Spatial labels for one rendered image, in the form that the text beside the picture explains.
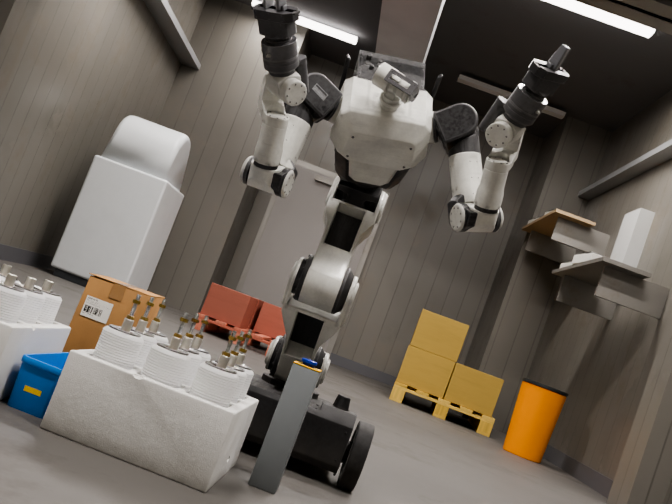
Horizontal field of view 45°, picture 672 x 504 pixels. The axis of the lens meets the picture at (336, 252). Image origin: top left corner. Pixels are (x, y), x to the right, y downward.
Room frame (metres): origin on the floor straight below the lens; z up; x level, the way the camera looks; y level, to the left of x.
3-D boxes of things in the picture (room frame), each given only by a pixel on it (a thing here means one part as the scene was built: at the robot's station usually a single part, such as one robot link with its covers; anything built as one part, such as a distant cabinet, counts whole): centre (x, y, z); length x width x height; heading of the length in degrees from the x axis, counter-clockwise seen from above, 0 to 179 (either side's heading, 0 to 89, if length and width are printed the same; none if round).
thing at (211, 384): (1.88, 0.15, 0.16); 0.10 x 0.10 x 0.18
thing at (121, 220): (7.36, 1.87, 0.78); 0.81 x 0.67 x 1.56; 178
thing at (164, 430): (2.00, 0.26, 0.09); 0.39 x 0.39 x 0.18; 86
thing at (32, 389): (2.05, 0.53, 0.06); 0.30 x 0.11 x 0.12; 176
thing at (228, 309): (7.46, 0.48, 0.21); 1.19 x 0.78 x 0.41; 177
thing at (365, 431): (2.43, -0.26, 0.10); 0.20 x 0.05 x 0.20; 178
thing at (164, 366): (1.88, 0.27, 0.16); 0.10 x 0.10 x 0.18
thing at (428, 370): (7.87, -1.44, 0.42); 1.44 x 1.03 x 0.85; 177
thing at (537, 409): (6.38, -1.88, 0.29); 0.37 x 0.36 x 0.57; 178
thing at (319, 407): (2.69, -0.01, 0.19); 0.64 x 0.52 x 0.33; 178
